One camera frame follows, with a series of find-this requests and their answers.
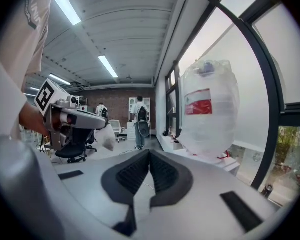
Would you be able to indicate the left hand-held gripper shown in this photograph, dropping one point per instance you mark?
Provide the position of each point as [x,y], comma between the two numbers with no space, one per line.
[43,96]

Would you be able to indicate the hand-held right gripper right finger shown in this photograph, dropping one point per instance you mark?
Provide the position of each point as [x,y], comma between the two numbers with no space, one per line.
[202,214]

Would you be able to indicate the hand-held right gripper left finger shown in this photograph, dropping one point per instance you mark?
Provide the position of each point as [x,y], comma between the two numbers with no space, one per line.
[90,184]

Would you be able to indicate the clear plastic bag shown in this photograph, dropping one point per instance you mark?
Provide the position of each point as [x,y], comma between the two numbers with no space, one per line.
[107,137]

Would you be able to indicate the person's left forearm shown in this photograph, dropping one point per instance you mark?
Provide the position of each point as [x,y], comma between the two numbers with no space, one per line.
[31,120]

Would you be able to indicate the white office chair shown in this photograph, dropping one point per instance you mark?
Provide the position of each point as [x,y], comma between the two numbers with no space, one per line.
[118,130]

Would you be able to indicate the black office chair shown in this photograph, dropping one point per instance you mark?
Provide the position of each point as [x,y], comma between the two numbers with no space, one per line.
[75,149]

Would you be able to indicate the white shelf cabinet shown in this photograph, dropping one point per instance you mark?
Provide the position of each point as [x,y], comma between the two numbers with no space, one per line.
[132,102]

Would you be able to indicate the ceiling light strip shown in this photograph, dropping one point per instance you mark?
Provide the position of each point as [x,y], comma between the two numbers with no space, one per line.
[108,66]
[67,8]
[60,79]

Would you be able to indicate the black drink bottle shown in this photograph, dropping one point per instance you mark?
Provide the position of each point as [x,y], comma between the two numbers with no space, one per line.
[267,191]

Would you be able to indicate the large clear water bottle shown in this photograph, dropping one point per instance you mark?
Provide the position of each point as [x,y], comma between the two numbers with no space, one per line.
[210,134]

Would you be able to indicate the person's beige t-shirt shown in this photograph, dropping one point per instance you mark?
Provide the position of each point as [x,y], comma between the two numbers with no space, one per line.
[15,59]

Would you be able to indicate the black window frame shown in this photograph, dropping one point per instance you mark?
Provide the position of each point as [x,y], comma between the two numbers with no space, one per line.
[272,139]

